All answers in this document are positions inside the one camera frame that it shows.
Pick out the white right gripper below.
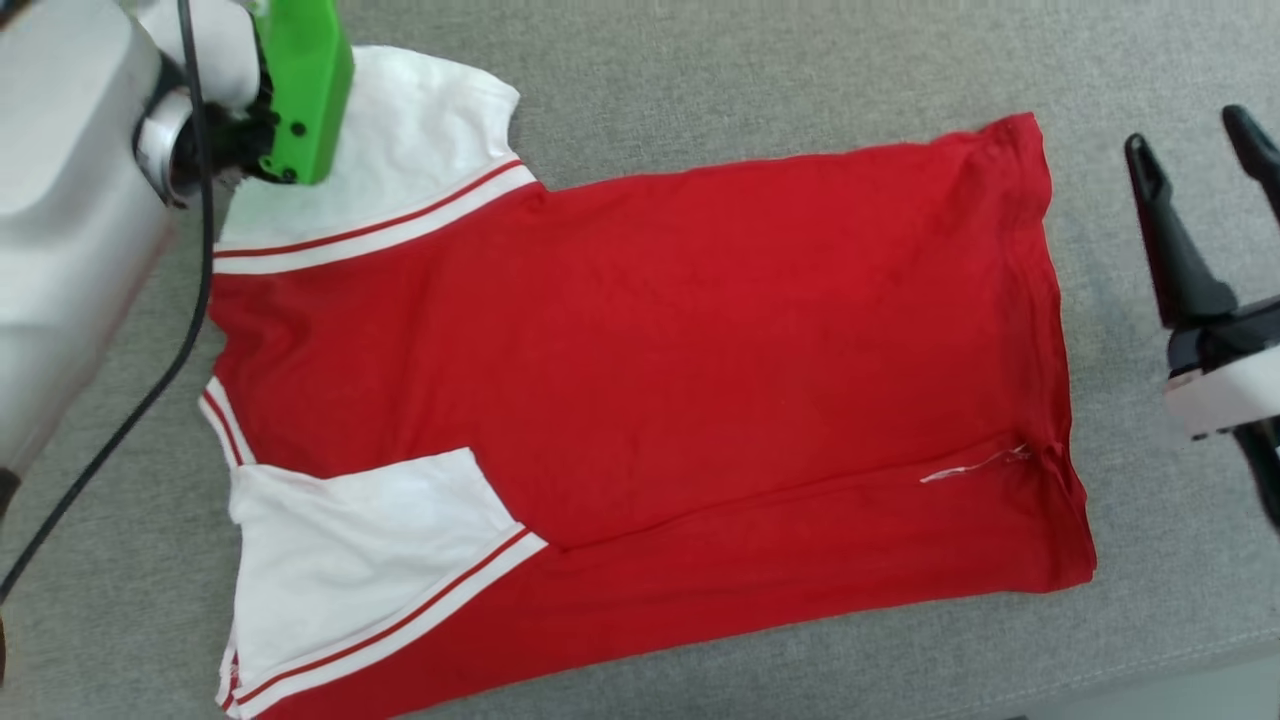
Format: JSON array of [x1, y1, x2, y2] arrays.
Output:
[[1124, 104, 1280, 442]]

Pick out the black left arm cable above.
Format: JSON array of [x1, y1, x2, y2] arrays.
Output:
[[0, 0, 217, 603]]

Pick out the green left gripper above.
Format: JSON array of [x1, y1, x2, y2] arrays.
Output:
[[250, 0, 357, 187]]

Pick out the red and white jersey shirt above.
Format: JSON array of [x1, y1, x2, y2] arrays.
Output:
[[198, 45, 1099, 720]]

